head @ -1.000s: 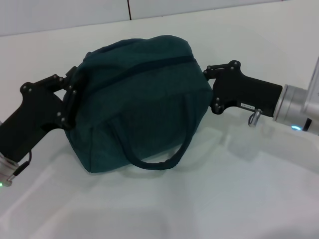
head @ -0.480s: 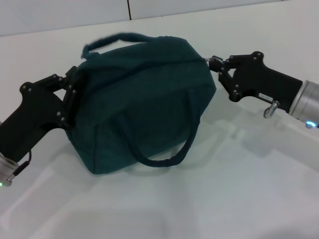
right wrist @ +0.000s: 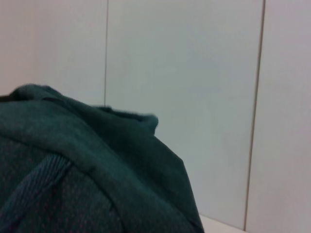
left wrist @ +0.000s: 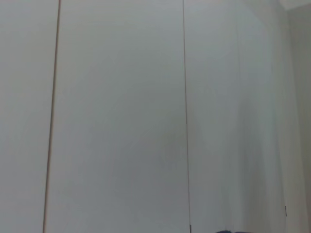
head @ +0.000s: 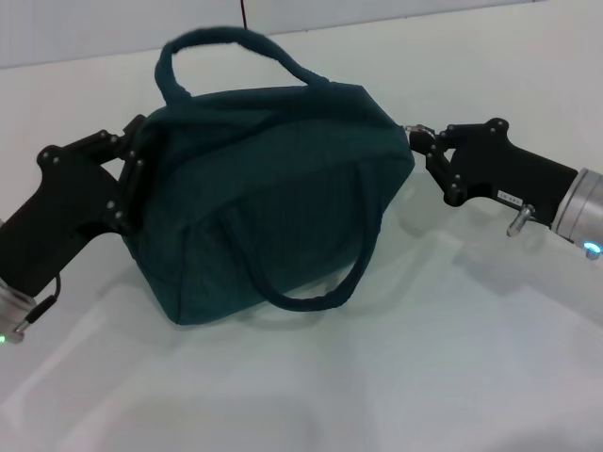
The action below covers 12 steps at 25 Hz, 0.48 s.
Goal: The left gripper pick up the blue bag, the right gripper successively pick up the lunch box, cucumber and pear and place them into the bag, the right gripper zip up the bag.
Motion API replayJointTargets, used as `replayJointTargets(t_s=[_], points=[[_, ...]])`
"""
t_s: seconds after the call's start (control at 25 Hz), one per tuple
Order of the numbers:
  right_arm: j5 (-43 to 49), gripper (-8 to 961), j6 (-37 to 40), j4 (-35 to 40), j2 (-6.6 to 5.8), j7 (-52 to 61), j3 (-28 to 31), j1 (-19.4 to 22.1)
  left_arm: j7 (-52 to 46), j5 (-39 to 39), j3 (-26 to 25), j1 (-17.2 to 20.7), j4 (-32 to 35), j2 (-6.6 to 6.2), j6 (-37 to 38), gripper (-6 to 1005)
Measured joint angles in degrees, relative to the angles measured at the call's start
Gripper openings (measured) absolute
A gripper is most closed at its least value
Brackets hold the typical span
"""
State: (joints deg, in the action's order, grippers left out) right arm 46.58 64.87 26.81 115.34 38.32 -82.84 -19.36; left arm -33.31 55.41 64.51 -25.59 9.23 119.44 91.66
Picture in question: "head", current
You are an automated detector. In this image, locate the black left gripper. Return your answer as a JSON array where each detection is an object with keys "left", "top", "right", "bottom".
[{"left": 0, "top": 114, "right": 153, "bottom": 296}]

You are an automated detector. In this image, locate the dark teal zip bag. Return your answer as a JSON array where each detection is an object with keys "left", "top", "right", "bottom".
[{"left": 120, "top": 26, "right": 417, "bottom": 327}]

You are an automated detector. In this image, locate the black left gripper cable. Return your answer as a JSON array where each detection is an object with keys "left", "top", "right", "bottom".
[{"left": 13, "top": 272, "right": 63, "bottom": 333}]

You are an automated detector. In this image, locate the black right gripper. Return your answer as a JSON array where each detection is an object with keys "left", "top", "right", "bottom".
[{"left": 409, "top": 117, "right": 581, "bottom": 233}]

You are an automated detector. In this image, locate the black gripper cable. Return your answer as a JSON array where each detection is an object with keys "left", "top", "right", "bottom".
[
  {"left": 505, "top": 203, "right": 536, "bottom": 238},
  {"left": 13, "top": 272, "right": 63, "bottom": 333}
]

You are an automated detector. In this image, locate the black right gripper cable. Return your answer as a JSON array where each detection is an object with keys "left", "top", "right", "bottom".
[{"left": 505, "top": 203, "right": 536, "bottom": 238}]

